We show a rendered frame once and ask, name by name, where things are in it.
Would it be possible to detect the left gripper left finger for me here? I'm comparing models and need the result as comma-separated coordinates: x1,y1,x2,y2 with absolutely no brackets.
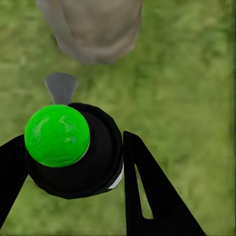
0,134,29,229

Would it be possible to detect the pesticide atomizer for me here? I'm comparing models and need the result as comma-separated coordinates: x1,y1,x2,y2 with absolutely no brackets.
24,72,124,199

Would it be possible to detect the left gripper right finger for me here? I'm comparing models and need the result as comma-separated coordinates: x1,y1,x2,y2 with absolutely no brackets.
122,130,206,236

